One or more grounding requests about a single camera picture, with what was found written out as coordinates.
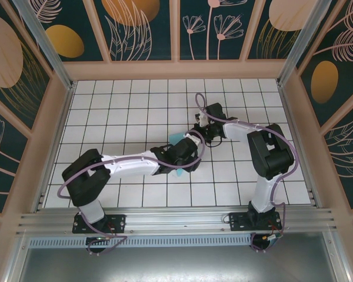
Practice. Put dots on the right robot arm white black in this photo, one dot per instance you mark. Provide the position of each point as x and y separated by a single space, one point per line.
261 196

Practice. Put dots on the aluminium side rail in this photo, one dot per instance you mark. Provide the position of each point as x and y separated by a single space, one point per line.
297 147
56 147

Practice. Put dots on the aluminium frame post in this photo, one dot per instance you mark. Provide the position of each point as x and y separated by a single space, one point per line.
44 44
300 38

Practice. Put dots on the green circuit board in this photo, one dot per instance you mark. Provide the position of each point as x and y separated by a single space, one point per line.
273 237

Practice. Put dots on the grey metal sheet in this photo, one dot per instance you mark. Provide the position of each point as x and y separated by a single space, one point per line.
176 264

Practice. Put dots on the aluminium mounting rail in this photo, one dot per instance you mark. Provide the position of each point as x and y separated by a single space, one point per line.
179 217

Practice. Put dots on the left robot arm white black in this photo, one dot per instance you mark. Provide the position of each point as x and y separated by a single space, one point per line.
129 164

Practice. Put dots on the teal paper sheet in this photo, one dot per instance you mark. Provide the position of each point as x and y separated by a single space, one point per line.
176 138

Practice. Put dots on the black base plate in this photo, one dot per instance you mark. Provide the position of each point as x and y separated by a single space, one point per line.
238 220
117 223

